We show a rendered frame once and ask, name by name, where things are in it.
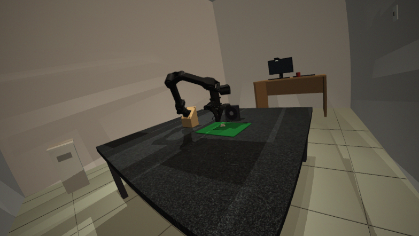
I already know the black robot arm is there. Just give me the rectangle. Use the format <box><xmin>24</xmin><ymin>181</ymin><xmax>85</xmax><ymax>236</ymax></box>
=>
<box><xmin>164</xmin><ymin>70</ymin><xmax>230</xmax><ymax>117</ymax></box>

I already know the green circuit board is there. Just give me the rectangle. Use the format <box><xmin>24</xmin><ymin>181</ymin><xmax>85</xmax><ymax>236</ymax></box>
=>
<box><xmin>195</xmin><ymin>122</ymin><xmax>251</xmax><ymax>138</ymax></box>

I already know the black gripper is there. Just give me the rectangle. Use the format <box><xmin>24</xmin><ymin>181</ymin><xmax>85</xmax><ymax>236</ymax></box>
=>
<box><xmin>204</xmin><ymin>96</ymin><xmax>231</xmax><ymax>120</ymax></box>

